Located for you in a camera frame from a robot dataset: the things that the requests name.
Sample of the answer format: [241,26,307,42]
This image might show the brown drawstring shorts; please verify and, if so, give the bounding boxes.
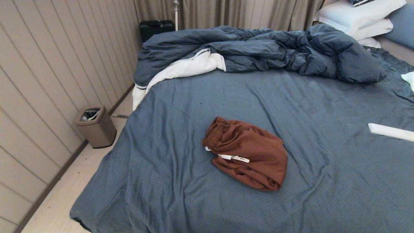
[202,116,288,191]

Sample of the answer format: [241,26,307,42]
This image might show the blue bed sheet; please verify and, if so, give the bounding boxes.
[70,47,414,233]

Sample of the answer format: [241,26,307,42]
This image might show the white blanket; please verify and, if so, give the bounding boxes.
[132,49,227,111]

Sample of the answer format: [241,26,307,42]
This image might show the dark blue crumpled duvet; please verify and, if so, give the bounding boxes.
[134,23,387,87]

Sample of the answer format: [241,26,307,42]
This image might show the black hard suitcase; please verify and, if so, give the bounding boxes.
[139,20,175,42]

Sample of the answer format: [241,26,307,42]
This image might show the white stand pole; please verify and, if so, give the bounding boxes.
[173,0,180,31]

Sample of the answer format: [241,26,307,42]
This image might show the beige curtain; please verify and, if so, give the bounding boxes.
[134,0,325,32]

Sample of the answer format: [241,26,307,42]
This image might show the beige trash bin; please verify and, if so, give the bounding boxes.
[75,105,117,149]

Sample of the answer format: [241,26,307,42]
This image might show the grey trash bag liner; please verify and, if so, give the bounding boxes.
[80,108,101,122]

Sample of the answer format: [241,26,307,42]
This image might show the large white pillow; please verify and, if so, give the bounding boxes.
[315,0,407,35]

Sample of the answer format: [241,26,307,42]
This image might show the small white pillow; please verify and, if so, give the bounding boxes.
[357,37,382,49]

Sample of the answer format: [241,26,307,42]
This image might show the white flat strip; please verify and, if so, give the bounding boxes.
[368,123,414,142]

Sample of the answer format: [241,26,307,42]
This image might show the flat white pillow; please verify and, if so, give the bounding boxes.
[351,18,394,41]

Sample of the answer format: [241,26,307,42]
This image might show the white cloth piece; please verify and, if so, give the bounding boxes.
[401,72,414,93]

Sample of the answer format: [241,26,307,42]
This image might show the blue pillow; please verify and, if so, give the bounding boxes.
[385,3,414,50]

